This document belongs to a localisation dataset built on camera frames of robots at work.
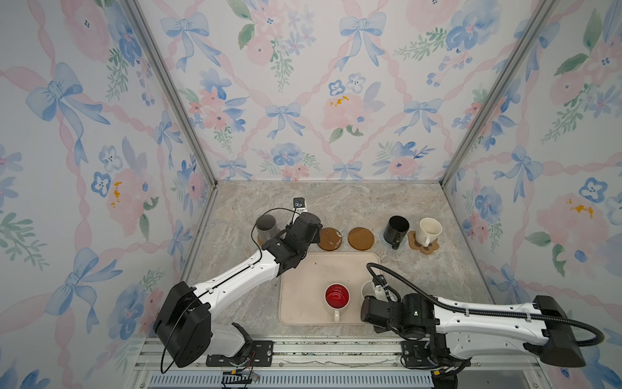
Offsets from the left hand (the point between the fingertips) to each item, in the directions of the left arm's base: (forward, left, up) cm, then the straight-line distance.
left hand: (311, 220), depth 81 cm
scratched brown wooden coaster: (+5, -8, -20) cm, 22 cm away
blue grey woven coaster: (+5, -30, -21) cm, 36 cm away
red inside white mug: (-19, -9, -18) cm, 28 cm away
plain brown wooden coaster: (+5, -20, -20) cm, 29 cm away
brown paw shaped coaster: (+3, -42, -19) cm, 46 cm away
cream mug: (+3, -44, -11) cm, 46 cm away
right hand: (-26, -20, -14) cm, 36 cm away
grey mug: (+3, +17, -9) cm, 19 cm away
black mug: (+7, -34, -16) cm, 38 cm away
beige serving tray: (-11, +2, -20) cm, 23 cm away
